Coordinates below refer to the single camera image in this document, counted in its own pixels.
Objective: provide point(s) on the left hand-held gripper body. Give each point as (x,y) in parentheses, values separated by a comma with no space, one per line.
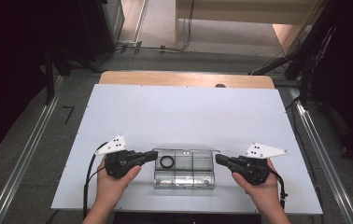
(118,161)

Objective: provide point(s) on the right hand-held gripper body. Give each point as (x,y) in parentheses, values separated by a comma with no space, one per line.
(252,169)

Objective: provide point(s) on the clear plastic compartment box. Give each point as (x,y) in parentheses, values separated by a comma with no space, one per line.
(193,174)

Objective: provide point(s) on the person's right hand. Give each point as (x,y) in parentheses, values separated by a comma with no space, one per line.
(260,193)

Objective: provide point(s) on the person's left hand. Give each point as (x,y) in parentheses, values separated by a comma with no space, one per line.
(112,188)

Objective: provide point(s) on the white board sheet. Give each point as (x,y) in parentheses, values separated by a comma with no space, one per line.
(180,109)

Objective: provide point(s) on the person's dark clothing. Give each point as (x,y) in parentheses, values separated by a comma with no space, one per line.
(184,219)

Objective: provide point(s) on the small dark round knob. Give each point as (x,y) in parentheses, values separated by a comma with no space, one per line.
(220,85)

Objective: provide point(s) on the wooden table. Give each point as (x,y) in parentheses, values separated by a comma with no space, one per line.
(180,79)

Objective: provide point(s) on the black stand legs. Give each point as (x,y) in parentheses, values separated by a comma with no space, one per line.
(49,77)
(303,62)

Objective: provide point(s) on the grey cabinet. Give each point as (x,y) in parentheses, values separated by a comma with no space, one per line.
(115,18)

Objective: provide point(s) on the beige shelf unit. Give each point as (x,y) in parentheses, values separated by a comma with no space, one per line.
(243,12)

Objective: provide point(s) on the metal floor rail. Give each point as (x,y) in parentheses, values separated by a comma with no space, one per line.
(25,155)
(327,155)

